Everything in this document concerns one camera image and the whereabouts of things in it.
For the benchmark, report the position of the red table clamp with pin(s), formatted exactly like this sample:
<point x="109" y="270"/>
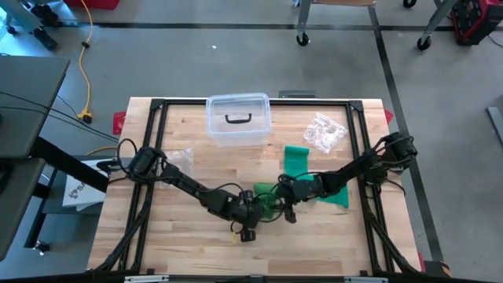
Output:
<point x="119" y="122"/>
<point x="421" y="261"/>
<point x="388" y="116"/>

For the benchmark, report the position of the dark desk top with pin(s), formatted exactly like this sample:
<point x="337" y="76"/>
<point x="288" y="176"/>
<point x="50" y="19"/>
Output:
<point x="15" y="204"/>

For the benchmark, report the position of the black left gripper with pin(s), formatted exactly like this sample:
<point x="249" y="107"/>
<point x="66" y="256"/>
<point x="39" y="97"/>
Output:
<point x="243" y="212"/>

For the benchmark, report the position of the red and black crate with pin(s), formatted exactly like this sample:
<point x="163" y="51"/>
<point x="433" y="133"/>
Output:
<point x="475" y="21"/>

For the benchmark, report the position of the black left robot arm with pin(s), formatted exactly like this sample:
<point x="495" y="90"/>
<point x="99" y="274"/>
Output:
<point x="188" y="184"/>

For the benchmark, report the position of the grey cart leg with caster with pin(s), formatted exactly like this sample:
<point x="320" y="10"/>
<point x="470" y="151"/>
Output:
<point x="302" y="23"/>
<point x="432" y="23"/>

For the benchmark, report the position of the white printed box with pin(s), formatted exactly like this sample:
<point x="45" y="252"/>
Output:
<point x="80" y="192"/>

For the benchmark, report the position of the red plastic tote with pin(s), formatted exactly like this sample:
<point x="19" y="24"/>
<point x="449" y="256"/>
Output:
<point x="94" y="4"/>

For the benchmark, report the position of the grey metal bar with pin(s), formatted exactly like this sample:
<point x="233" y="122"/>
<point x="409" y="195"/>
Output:
<point x="496" y="126"/>

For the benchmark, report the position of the clear plastic storage box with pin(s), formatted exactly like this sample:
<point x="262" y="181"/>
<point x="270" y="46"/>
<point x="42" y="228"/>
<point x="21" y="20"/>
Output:
<point x="239" y="133"/>

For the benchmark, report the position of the silver edge plate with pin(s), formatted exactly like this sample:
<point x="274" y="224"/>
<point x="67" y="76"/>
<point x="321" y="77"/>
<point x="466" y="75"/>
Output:
<point x="147" y="279"/>
<point x="365" y="280"/>

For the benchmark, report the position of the small yellow tag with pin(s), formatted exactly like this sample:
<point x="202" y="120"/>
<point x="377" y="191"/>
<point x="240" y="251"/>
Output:
<point x="235" y="237"/>

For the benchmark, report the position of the green elastic bandage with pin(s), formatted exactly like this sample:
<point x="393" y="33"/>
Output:
<point x="296" y="161"/>

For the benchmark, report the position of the grey desk top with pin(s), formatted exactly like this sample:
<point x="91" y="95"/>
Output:
<point x="35" y="78"/>

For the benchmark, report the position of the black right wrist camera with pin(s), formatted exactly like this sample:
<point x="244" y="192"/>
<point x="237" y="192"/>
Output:
<point x="291" y="216"/>

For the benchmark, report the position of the dark grey edge bracket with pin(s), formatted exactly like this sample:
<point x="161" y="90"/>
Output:
<point x="296" y="94"/>

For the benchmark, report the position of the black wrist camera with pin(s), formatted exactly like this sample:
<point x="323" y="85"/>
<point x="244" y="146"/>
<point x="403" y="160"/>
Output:
<point x="247" y="236"/>
<point x="291" y="216"/>

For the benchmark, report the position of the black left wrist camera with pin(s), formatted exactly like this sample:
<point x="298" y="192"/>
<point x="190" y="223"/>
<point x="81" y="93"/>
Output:
<point x="247" y="236"/>

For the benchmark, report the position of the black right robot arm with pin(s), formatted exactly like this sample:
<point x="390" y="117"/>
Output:
<point x="353" y="169"/>

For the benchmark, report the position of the flat clear plastic bag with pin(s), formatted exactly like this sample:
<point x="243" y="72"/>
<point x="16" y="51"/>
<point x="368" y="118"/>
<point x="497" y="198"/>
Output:
<point x="181" y="157"/>

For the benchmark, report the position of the black aluminium table frame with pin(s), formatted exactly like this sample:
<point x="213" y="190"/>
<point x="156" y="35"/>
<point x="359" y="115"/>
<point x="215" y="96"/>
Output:
<point x="188" y="102"/>

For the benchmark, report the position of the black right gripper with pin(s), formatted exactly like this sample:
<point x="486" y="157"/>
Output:
<point x="306" y="189"/>

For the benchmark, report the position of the crumpled clear plastic bag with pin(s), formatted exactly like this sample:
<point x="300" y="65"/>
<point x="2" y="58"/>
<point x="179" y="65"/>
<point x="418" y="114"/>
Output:
<point x="324" y="131"/>

